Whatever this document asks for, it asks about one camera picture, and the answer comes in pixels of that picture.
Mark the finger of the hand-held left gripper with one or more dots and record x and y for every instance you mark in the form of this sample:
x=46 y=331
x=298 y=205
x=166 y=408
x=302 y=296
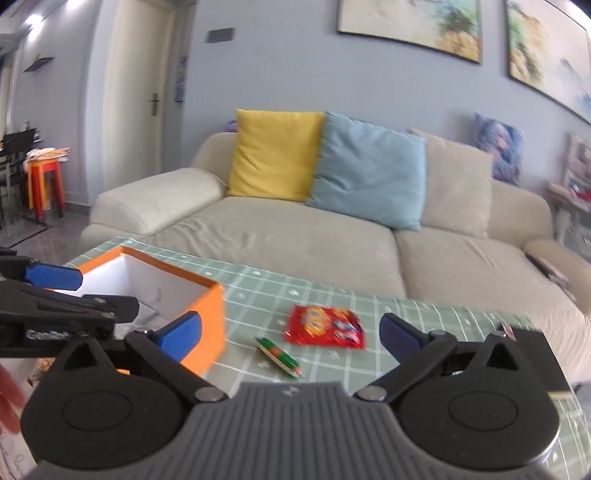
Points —
x=53 y=277
x=78 y=304

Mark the yellow pillow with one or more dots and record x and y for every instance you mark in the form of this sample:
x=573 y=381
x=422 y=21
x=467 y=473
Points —
x=272 y=152

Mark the orange cardboard box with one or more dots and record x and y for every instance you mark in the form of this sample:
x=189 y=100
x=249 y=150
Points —
x=210 y=323

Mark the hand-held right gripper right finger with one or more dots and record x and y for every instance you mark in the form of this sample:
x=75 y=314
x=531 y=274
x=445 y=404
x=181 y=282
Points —
x=397 y=337

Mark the wide framed painting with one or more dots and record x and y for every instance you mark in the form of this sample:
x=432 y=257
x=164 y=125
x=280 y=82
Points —
x=545 y=50

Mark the papers on stool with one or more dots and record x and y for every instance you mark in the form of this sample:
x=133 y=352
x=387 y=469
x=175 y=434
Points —
x=46 y=154

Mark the beige sofa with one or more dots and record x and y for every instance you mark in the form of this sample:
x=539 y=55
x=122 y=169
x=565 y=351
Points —
x=277 y=240

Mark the black notebook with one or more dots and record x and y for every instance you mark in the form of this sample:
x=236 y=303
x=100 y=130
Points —
x=545 y=364

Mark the beige pillow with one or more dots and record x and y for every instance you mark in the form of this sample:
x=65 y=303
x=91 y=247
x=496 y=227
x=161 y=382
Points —
x=461 y=189

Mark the white rack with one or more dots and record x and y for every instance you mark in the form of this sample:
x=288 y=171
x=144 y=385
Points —
x=575 y=212

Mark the white door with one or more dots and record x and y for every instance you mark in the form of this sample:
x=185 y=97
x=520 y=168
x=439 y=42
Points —
x=138 y=83

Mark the green stick snack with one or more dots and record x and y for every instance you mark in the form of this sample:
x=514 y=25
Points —
x=277 y=355

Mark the black chair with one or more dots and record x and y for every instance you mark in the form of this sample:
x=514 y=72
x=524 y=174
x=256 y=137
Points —
x=16 y=147

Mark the red stool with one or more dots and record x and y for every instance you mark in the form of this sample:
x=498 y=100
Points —
x=44 y=184

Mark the printed figure pillow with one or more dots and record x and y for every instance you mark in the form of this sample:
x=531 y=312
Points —
x=501 y=147

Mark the light blue pillow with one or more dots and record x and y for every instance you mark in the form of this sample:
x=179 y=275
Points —
x=369 y=170

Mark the small purple item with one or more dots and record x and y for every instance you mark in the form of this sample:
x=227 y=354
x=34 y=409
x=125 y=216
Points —
x=230 y=124

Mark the red snack packet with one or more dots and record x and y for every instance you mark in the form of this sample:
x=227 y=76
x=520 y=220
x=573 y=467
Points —
x=323 y=325

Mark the dark wall shelf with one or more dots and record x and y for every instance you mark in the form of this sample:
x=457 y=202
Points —
x=39 y=63

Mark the stack of books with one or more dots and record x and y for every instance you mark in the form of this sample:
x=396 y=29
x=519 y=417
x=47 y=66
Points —
x=570 y=191

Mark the green checked tablecloth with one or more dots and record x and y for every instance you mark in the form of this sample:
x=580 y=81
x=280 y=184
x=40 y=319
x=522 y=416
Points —
x=258 y=295

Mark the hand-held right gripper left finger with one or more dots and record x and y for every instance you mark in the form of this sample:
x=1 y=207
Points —
x=182 y=334

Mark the dark wall panel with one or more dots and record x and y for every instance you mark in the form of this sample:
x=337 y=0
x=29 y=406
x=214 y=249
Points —
x=220 y=35

